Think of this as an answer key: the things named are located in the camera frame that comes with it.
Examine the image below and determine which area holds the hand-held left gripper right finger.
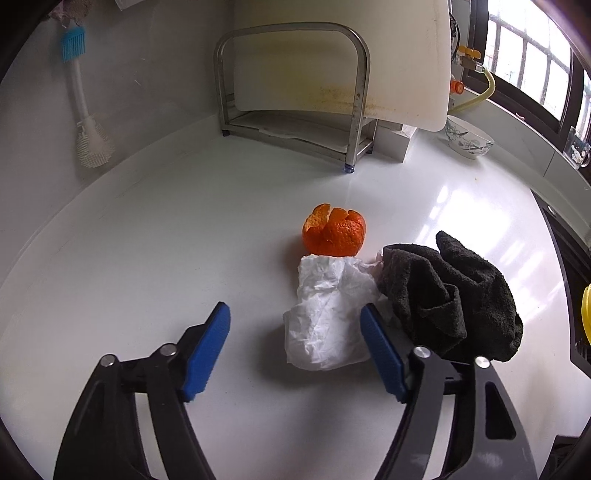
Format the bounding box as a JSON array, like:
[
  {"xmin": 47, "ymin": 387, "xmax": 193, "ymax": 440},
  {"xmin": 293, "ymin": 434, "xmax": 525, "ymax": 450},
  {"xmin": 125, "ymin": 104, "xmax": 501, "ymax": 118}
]
[{"xmin": 359, "ymin": 302, "xmax": 539, "ymax": 480}]

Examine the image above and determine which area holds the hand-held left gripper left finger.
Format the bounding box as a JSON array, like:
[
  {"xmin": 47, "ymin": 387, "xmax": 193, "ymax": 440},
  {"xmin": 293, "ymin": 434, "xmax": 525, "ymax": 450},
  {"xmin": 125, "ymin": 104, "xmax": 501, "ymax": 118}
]
[{"xmin": 53, "ymin": 301, "xmax": 232, "ymax": 480}]

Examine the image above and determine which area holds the white tissue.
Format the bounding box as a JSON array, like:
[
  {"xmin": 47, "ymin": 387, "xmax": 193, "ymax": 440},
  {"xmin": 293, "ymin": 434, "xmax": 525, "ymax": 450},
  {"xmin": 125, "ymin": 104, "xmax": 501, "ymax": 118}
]
[{"xmin": 283, "ymin": 254, "xmax": 393, "ymax": 371}]

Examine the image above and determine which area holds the black cloth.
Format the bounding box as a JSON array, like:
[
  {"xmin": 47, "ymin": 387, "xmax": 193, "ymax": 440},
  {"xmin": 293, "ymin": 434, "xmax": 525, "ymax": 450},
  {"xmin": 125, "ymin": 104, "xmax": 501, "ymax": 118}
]
[{"xmin": 378, "ymin": 231, "xmax": 525, "ymax": 363}]

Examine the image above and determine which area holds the orange peel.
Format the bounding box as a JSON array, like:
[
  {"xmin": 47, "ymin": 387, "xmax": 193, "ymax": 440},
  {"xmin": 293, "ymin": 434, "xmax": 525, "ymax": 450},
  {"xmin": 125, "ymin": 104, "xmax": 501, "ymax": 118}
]
[{"xmin": 302, "ymin": 202, "xmax": 367, "ymax": 258}]

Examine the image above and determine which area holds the white box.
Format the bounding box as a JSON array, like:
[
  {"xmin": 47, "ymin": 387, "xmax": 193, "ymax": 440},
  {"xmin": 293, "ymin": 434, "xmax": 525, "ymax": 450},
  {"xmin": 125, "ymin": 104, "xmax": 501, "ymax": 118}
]
[{"xmin": 374, "ymin": 117, "xmax": 419, "ymax": 162}]

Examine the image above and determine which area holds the black sink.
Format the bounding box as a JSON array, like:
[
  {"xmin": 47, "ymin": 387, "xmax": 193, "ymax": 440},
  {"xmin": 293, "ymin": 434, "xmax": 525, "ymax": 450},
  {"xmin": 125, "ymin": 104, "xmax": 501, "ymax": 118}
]
[{"xmin": 531, "ymin": 189, "xmax": 591, "ymax": 370}]

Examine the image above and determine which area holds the patterned white bowl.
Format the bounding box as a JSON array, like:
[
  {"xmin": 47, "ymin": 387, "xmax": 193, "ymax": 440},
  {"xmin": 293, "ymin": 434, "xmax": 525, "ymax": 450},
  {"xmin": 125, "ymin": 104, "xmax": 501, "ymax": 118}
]
[{"xmin": 444, "ymin": 115, "xmax": 495, "ymax": 161}]

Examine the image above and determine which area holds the metal rack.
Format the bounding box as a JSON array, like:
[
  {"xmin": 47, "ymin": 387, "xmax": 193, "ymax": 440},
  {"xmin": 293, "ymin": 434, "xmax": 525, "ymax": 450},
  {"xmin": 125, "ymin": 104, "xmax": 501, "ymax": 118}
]
[{"xmin": 213, "ymin": 25, "xmax": 377, "ymax": 174}]

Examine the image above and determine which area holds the grey gas pipe valve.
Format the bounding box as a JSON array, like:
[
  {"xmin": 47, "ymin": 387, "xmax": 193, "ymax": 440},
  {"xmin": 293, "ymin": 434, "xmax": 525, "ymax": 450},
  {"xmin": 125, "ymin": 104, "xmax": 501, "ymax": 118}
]
[{"xmin": 450, "ymin": 28, "xmax": 485, "ymax": 97}]

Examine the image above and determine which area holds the glass mug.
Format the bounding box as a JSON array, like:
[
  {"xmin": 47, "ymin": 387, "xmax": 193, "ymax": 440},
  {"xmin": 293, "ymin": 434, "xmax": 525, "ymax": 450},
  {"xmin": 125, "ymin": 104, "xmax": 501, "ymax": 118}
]
[{"xmin": 564, "ymin": 126, "xmax": 591, "ymax": 169}]

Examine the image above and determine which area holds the white brush with blue head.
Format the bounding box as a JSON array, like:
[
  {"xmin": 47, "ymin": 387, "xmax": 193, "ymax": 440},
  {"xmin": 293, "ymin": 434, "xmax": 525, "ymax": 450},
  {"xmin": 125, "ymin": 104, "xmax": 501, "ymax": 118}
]
[{"xmin": 60, "ymin": 25, "xmax": 116, "ymax": 169}]

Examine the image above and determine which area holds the white cutting board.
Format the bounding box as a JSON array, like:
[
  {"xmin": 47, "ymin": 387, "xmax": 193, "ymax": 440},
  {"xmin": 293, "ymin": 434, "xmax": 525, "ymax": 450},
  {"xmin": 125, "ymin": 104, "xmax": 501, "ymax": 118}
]
[{"xmin": 231, "ymin": 0, "xmax": 451, "ymax": 132}]

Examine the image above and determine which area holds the dark framed window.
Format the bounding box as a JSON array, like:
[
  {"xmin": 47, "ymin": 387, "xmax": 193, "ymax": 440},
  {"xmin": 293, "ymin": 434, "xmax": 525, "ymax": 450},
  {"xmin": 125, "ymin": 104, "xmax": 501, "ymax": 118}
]
[{"xmin": 466, "ymin": 0, "xmax": 591, "ymax": 148}]

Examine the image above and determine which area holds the hanging pink cloth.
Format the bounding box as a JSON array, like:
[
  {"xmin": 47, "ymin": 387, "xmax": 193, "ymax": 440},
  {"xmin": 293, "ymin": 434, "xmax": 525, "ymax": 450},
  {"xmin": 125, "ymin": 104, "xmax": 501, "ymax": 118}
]
[{"xmin": 48, "ymin": 0, "xmax": 90, "ymax": 21}]

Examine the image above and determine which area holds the yellow gas hose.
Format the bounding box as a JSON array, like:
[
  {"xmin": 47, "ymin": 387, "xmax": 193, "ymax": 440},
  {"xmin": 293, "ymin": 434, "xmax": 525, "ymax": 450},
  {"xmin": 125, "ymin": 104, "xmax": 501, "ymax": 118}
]
[{"xmin": 448, "ymin": 67, "xmax": 497, "ymax": 116}]

